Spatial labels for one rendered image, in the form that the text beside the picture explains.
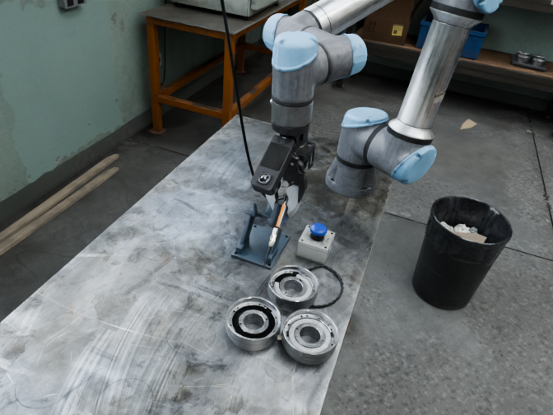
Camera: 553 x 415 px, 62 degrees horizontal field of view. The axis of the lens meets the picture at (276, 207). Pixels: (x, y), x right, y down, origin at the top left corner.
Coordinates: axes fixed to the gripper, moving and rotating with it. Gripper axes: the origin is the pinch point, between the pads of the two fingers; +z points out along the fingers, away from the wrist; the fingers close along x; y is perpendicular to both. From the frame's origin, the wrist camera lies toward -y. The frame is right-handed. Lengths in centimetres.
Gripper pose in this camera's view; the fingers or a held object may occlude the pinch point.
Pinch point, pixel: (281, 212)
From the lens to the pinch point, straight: 95.9
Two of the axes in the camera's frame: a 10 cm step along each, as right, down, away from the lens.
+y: 4.3, -5.3, 7.3
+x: -9.0, -2.8, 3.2
